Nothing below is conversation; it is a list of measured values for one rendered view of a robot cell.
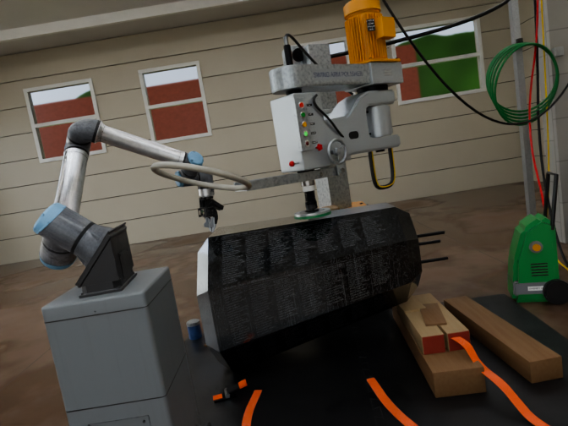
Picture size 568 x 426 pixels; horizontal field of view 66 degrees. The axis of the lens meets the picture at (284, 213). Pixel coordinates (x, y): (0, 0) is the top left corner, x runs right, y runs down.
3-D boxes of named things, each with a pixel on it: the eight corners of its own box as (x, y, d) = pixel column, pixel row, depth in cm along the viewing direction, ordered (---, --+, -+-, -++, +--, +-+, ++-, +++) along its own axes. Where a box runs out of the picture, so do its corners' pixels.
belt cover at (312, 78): (375, 95, 307) (372, 71, 305) (405, 87, 287) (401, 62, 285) (264, 103, 251) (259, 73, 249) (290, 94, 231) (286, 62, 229)
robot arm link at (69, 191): (38, 252, 179) (65, 122, 221) (35, 271, 191) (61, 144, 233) (79, 256, 186) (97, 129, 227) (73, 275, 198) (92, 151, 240)
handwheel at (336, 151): (338, 164, 259) (335, 139, 257) (350, 162, 251) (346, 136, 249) (319, 167, 251) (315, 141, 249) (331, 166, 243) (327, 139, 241)
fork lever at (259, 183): (325, 176, 276) (324, 167, 275) (347, 173, 260) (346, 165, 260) (231, 192, 235) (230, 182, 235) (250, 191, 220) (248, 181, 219)
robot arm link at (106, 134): (73, 106, 214) (206, 151, 239) (70, 123, 223) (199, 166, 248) (67, 122, 207) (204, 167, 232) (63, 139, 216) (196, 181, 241)
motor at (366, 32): (368, 72, 304) (359, 12, 299) (404, 59, 279) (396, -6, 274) (338, 72, 288) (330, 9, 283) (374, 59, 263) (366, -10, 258)
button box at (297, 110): (310, 150, 242) (302, 98, 239) (314, 150, 240) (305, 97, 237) (299, 152, 238) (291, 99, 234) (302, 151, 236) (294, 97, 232)
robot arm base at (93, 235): (107, 235, 172) (84, 221, 171) (83, 275, 174) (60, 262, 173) (122, 226, 191) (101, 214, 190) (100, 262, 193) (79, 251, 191)
